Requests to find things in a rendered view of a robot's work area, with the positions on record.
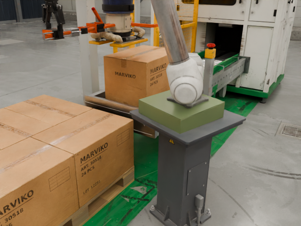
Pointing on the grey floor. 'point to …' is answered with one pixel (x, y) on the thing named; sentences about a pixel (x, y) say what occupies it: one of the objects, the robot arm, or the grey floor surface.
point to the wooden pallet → (100, 200)
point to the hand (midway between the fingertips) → (54, 32)
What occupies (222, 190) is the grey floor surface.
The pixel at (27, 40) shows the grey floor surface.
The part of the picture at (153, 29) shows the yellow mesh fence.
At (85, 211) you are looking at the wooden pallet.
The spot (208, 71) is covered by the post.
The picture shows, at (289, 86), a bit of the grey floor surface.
